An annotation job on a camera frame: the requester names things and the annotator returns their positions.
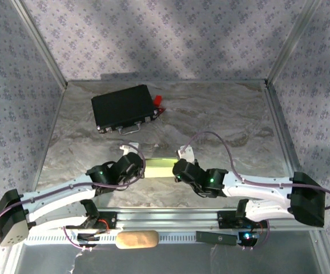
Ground light green paper box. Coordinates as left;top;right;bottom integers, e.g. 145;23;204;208
143;156;180;179

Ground black flat bar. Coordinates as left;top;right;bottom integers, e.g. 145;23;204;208
195;230;238;247

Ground black carrying case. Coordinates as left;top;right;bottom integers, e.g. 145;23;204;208
91;84;159;134

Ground tan oval pad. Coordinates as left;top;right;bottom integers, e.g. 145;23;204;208
116;229;160;250

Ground circuit board with lights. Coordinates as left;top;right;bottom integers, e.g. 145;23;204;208
237;230;260;248

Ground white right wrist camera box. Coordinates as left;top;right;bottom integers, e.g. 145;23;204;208
176;145;196;162

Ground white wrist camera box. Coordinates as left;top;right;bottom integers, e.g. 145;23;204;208
176;145;196;162
119;142;140;155

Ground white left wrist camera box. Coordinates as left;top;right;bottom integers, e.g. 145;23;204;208
119;142;140;155

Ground chrome case handle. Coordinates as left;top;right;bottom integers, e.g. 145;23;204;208
117;124;142;135

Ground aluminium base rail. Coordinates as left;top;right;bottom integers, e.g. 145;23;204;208
53;206;325;232

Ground white slotted cable duct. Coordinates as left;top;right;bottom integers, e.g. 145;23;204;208
25;229;257;247

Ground aluminium table edge rail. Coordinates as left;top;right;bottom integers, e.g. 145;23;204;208
263;80;320;212

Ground aluminium corner post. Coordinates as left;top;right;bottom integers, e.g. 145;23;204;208
10;0;69;90
266;0;323;84

